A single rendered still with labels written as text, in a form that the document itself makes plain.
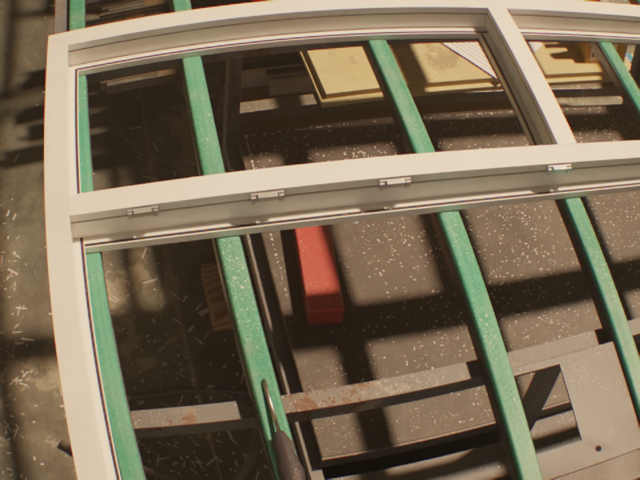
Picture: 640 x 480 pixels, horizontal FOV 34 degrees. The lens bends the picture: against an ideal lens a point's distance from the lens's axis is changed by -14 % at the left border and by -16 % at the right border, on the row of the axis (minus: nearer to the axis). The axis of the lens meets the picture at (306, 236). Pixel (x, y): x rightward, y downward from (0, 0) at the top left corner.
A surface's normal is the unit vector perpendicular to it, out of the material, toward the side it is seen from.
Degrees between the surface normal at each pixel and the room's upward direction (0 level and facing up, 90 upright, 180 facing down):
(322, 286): 0
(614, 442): 0
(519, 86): 90
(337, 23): 90
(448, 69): 0
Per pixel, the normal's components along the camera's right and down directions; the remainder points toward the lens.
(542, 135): -0.98, 0.11
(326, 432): 0.06, -0.63
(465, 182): 0.19, 0.76
